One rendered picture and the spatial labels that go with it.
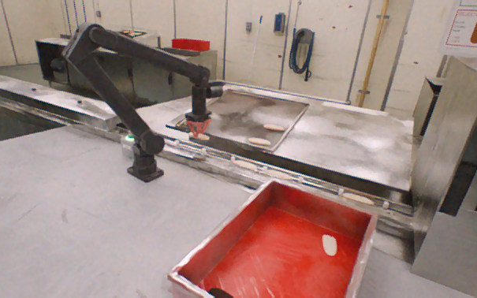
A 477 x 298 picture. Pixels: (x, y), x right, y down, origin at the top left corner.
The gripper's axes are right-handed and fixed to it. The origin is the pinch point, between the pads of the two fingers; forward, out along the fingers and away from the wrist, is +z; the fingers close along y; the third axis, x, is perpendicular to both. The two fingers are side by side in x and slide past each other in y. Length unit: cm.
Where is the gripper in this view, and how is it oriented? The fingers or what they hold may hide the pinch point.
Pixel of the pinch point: (198, 134)
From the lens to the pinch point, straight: 119.5
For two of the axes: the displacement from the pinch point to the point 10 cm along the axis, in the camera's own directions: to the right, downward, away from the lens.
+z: -0.7, 9.1, 4.2
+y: 4.7, -3.4, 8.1
